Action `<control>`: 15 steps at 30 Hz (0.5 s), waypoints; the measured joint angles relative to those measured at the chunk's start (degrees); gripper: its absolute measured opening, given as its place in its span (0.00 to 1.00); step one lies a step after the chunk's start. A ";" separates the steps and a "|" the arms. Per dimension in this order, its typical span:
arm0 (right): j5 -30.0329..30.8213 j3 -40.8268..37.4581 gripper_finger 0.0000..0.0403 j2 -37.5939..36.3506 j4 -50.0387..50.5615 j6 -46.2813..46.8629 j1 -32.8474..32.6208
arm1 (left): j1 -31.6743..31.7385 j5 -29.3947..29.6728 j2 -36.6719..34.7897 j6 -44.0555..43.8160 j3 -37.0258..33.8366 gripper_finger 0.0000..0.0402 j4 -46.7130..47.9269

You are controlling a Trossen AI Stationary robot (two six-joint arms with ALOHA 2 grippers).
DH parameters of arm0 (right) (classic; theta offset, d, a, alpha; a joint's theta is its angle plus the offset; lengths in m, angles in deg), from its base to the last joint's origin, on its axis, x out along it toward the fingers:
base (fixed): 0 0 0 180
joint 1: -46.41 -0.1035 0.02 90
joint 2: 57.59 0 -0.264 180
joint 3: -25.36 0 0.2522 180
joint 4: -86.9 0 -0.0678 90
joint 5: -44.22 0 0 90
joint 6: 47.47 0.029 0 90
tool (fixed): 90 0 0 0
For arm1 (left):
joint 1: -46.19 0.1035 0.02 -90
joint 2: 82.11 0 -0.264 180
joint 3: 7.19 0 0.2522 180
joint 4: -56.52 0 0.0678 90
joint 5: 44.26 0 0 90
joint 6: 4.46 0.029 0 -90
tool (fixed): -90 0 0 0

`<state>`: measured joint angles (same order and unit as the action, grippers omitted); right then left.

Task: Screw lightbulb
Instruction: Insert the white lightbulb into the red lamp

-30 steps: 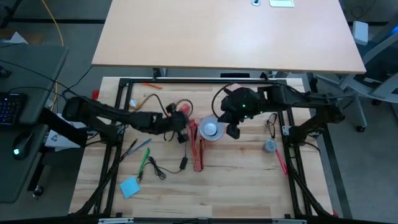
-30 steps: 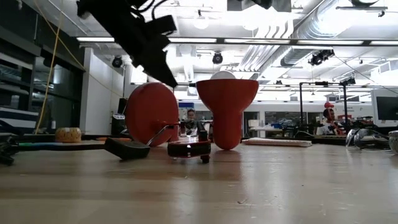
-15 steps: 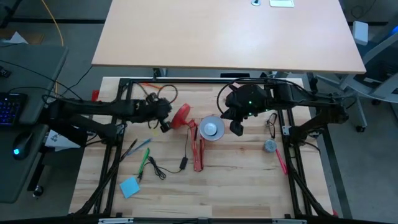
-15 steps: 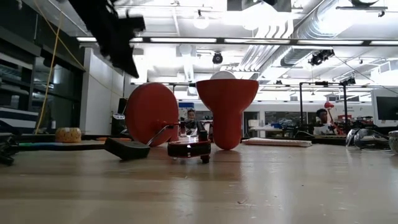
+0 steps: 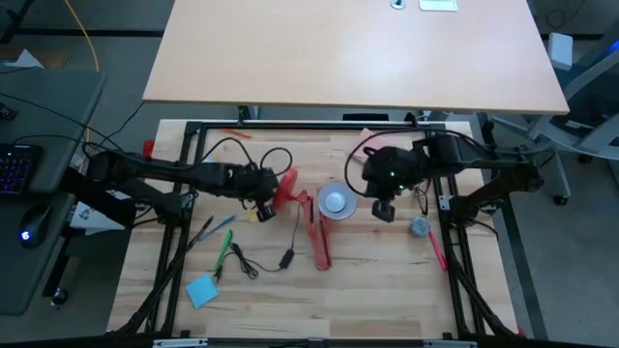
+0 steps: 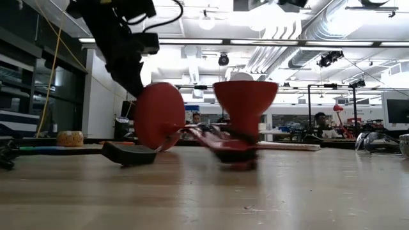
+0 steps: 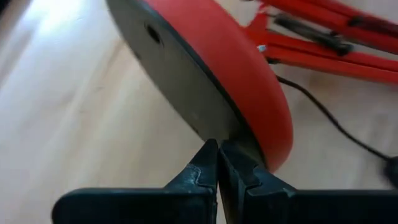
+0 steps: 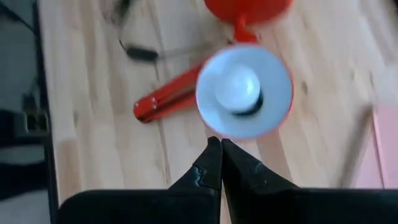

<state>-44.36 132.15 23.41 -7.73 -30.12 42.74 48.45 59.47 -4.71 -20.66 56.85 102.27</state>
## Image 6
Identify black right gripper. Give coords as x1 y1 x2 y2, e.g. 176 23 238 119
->
277 0 308 8

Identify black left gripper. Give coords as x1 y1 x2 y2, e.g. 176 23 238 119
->
82 12 161 98

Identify red desk lamp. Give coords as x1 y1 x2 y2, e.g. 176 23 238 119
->
134 80 279 171

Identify long ceiling light strip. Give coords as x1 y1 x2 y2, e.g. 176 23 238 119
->
78 38 409 48

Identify black waste bin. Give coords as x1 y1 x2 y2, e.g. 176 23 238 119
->
114 116 130 141

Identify black ceiling spotlight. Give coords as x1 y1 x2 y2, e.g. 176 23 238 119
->
317 50 345 68

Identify black ceiling track fixture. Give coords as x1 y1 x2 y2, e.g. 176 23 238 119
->
344 0 399 19

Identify small round patterned container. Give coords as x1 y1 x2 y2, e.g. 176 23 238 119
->
56 130 85 148

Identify blue pen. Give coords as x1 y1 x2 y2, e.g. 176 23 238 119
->
31 146 84 156

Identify small red background lamp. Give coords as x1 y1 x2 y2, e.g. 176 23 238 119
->
332 103 354 139

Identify pink notebook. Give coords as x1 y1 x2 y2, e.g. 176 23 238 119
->
255 141 321 152

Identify computer monitor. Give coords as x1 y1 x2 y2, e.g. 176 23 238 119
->
381 90 409 132

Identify clear safety goggles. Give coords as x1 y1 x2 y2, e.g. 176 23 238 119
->
355 131 401 156

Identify silver ceiling duct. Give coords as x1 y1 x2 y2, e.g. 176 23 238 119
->
249 0 409 81

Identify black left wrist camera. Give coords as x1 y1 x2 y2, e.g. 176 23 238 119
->
110 0 158 19

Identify black aluminium table frame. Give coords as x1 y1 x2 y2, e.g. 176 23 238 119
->
0 136 359 150

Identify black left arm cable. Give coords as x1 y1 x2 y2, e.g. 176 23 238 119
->
142 0 185 34

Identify black lamp power cable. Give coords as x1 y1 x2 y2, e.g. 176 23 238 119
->
0 139 158 171

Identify yellow cable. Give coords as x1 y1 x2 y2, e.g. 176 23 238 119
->
34 0 89 139

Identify black background rig frame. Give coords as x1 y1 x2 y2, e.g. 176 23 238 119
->
306 78 367 139

